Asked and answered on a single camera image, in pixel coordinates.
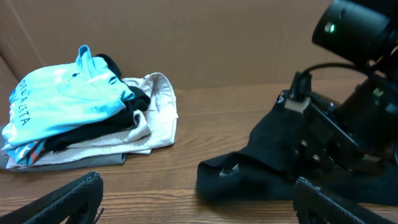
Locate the light blue folded t-shirt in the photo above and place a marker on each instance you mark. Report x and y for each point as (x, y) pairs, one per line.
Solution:
(59, 98)

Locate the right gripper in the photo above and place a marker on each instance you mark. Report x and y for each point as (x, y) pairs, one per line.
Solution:
(356, 134)

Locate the black polo shirt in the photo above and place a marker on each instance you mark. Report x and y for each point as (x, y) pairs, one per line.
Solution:
(268, 167)

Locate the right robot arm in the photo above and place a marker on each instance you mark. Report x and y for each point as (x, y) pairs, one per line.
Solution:
(364, 33)

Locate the black folded garment in pile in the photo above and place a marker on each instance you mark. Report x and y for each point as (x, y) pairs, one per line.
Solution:
(122, 120)

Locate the beige folded garment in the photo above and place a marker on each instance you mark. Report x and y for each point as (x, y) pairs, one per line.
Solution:
(156, 127)

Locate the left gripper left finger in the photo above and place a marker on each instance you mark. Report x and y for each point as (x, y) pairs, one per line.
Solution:
(75, 203)

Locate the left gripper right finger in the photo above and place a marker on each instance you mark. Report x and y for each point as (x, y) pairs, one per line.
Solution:
(315, 205)

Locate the grey folded garment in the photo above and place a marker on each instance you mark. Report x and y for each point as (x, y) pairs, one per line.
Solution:
(74, 158)

